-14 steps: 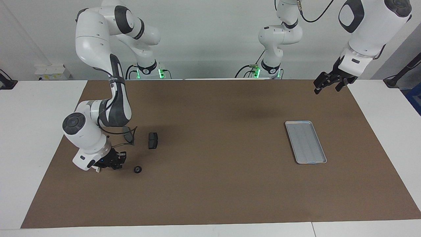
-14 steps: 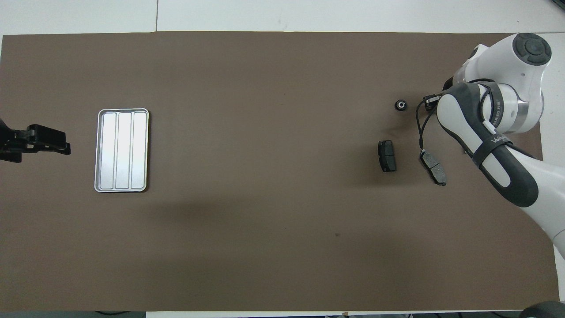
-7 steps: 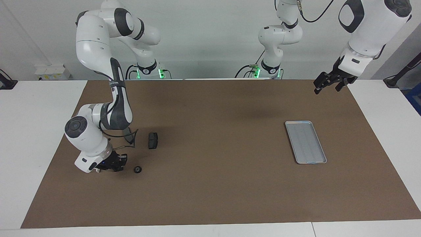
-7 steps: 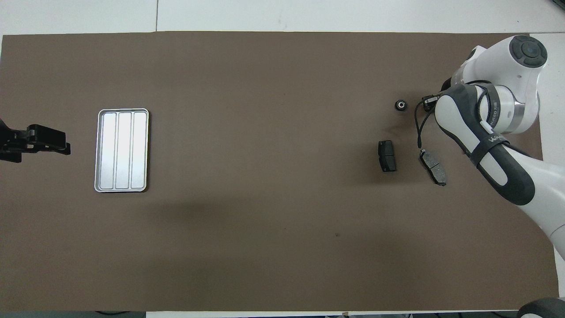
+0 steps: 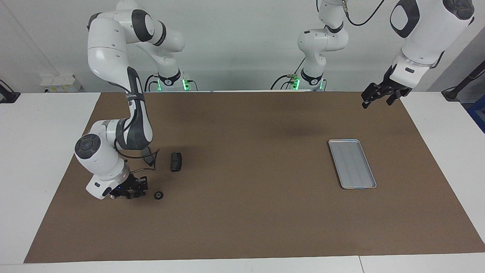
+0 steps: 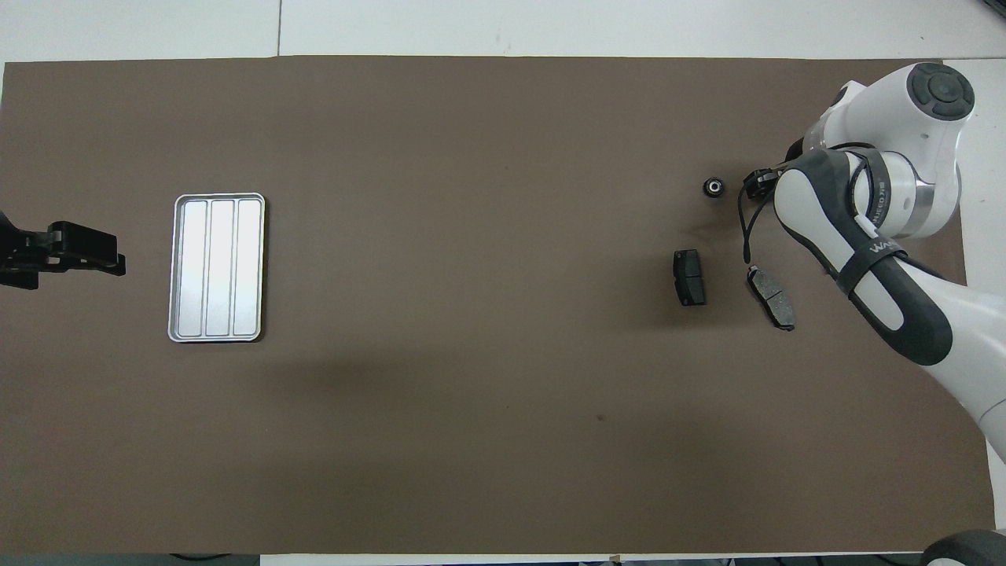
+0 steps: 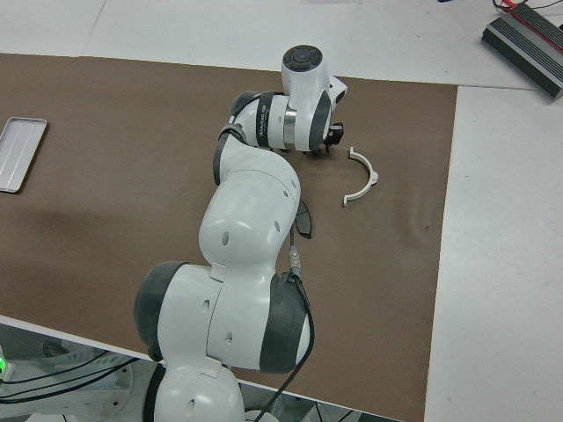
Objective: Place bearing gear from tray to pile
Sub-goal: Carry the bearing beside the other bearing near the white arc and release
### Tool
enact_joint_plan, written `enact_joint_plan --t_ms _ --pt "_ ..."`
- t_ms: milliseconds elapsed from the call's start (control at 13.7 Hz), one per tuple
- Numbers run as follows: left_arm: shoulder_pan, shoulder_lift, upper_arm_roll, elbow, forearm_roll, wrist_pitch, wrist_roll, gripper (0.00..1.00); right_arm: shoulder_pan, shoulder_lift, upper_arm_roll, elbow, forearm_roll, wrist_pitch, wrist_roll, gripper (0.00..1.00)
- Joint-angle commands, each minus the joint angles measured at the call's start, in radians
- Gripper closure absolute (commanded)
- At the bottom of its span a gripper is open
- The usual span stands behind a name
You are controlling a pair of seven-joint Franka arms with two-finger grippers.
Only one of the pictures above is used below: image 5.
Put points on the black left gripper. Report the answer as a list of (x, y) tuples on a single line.
[(388, 87)]

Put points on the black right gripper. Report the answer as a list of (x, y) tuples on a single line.
[(130, 184)]

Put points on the large black bearing gear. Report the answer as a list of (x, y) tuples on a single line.
[(158, 195)]

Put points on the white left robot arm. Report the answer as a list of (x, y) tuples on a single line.
[(428, 30)]

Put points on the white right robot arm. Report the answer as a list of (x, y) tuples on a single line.
[(98, 159)]

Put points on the silver metal tray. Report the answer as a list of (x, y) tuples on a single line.
[(352, 165)]

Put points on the curved dark brake pad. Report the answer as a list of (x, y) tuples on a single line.
[(149, 159)]

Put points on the rectangular dark brake pad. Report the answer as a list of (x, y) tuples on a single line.
[(176, 162)]

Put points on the blue object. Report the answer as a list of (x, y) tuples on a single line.
[(479, 113)]

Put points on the brown table mat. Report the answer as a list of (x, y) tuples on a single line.
[(242, 220)]

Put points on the white box with labels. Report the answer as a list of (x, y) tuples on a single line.
[(60, 83)]

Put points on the black table clamp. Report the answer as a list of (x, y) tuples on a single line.
[(9, 97)]

